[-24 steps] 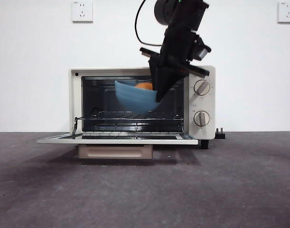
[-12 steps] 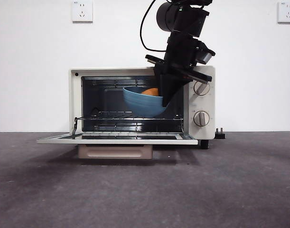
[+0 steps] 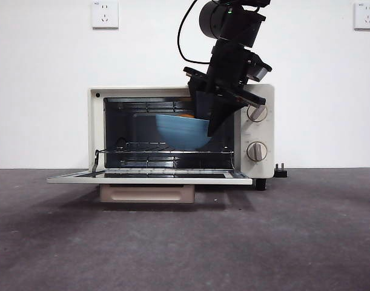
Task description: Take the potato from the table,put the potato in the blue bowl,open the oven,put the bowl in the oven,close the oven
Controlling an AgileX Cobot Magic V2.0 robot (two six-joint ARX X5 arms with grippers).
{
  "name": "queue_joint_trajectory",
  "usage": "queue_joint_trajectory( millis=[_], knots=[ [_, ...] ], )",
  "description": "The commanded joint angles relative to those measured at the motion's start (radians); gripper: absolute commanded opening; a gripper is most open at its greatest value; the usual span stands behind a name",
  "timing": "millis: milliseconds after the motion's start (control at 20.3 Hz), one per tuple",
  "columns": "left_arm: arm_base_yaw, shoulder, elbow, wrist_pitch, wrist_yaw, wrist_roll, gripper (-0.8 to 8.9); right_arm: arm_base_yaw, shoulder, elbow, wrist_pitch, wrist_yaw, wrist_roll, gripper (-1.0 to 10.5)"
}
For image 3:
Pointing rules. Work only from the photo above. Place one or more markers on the pale grey right wrist camera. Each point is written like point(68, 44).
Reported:
point(258, 74)

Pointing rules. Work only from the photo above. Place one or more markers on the cream Toshiba toaster oven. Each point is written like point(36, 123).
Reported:
point(96, 127)

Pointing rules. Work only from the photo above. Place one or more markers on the brown potato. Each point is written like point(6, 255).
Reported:
point(187, 115)

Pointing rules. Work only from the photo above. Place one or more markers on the blue ribbed bowl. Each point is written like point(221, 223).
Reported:
point(178, 131)

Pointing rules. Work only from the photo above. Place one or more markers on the black power plug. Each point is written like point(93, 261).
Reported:
point(280, 172)

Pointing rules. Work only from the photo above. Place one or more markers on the white wall socket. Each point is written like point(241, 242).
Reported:
point(366, 16)
point(105, 15)

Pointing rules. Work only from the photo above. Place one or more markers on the beige oven temperature knob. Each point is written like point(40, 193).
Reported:
point(258, 115)

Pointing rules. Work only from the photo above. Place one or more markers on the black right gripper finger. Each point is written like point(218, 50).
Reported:
point(222, 112)
point(203, 104)

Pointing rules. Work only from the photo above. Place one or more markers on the beige oven timer knob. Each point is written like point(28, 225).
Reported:
point(256, 151)

